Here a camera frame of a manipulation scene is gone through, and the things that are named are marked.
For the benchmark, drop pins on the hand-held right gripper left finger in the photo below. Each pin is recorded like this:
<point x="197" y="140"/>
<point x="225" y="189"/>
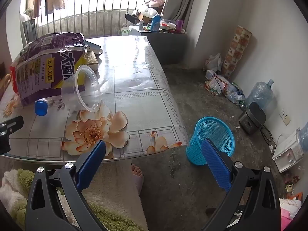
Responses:
<point x="92" y="163"/>

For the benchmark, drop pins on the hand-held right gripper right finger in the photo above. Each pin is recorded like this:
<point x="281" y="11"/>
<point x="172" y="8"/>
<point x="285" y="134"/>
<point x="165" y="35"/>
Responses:
<point x="215" y="166"/>

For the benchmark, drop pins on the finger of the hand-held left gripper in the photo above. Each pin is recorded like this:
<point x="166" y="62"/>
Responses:
<point x="10" y="125"/>

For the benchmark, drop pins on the blue mesh waste basket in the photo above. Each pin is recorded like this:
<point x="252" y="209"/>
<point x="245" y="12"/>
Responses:
<point x="211" y="130"/>

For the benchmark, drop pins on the brown vacuum packed packet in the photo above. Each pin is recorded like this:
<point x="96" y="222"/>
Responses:
<point x="92" y="60"/>

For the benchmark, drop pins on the blue capped plastic bottle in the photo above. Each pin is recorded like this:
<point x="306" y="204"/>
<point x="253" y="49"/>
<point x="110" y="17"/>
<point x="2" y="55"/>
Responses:
<point x="41" y="107"/>

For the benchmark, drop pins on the white green fuzzy robe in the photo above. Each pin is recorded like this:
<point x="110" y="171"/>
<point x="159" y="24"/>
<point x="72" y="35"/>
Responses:
<point x="113" y="197"/>

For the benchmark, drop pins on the person's foot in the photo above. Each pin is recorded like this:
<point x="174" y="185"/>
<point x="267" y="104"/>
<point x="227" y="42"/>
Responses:
<point x="136" y="178"/>

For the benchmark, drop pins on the grey rice cooker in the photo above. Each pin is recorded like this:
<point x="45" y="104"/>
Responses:
<point x="252" y="118"/>

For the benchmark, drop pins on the large purple printed bag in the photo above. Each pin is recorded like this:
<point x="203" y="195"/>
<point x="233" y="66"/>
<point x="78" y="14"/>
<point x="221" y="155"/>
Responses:
<point x="36" y="60"/>

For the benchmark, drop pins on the white plastic appliance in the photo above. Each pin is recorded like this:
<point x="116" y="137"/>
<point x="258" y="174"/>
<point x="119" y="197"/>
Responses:
<point x="287" y="154"/>

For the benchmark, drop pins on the clear plastic cup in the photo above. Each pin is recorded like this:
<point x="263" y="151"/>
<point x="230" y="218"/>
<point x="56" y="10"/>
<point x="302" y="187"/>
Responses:
<point x="79" y="90"/>

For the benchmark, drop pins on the crumpled clear plastic bag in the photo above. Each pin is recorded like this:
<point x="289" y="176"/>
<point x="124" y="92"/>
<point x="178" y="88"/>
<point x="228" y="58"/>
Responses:
<point x="234" y="92"/>

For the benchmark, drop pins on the printed plastic packet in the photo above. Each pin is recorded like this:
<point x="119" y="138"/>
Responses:
<point x="217" y="84"/>

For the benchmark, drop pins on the large blue water jug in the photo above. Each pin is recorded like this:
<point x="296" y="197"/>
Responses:
<point x="259" y="93"/>

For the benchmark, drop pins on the pink cloth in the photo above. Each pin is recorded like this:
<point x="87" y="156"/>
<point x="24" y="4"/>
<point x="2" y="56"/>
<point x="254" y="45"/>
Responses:
<point x="287" y="214"/>

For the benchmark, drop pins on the pale blue plastic bag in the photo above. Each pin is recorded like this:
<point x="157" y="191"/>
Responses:
<point x="303" y="134"/>

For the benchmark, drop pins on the dark slatted rack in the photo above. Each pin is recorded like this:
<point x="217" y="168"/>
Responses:
<point x="29" y="30"/>

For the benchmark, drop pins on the white plastic bag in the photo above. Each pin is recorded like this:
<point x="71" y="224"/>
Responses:
<point x="213" y="62"/>

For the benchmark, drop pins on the tall patterned box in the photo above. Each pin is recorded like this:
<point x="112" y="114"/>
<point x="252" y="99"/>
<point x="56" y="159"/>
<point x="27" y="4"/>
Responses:
<point x="237" y="50"/>

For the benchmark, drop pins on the grey cabinet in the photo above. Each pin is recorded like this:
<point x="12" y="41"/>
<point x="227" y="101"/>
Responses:
<point x="163" y="45"/>

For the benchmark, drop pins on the white green paper bag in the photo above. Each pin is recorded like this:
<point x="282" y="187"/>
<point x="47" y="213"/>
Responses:
<point x="125" y="31"/>

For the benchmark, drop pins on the metal balcony railing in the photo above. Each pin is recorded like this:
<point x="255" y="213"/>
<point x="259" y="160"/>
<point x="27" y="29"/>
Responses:
<point x="96" y="12"/>

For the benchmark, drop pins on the purple cup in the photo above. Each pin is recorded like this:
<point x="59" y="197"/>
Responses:
<point x="180" y="25"/>

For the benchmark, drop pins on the small white bottle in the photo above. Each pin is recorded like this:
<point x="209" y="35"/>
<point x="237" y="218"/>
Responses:
<point x="141" y="25"/>

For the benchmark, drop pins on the white cup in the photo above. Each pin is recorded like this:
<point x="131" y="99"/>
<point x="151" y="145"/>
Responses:
<point x="171" y="25"/>

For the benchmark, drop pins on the blue detergent bottle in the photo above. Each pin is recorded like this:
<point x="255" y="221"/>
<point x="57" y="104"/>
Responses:
<point x="156" y="23"/>

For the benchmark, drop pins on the cardboard box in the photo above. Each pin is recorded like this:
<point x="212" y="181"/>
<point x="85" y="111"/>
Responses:
<point x="143" y="17"/>

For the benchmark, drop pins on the grey curtain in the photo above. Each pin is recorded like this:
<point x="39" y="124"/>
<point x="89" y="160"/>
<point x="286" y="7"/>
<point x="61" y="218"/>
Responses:
<point x="180" y="0"/>

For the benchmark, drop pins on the wall socket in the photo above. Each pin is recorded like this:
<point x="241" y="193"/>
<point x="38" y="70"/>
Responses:
<point x="285" y="116"/>

